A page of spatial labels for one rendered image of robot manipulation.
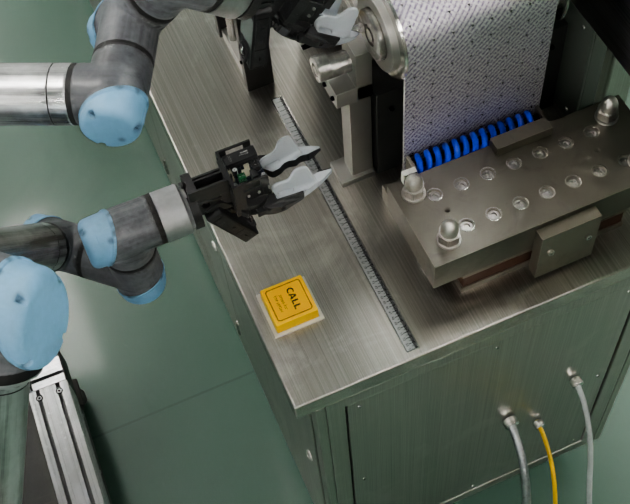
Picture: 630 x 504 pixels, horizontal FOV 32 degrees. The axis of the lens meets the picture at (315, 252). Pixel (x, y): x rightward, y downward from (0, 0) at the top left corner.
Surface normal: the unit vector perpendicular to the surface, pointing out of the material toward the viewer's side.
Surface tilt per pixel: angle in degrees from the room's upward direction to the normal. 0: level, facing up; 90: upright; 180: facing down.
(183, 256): 0
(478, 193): 0
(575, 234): 90
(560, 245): 90
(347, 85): 0
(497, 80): 90
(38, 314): 84
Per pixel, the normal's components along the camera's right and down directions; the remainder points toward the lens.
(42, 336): 0.95, 0.14
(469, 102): 0.40, 0.77
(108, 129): -0.05, 0.85
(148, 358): -0.06, -0.52
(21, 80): -0.07, -0.29
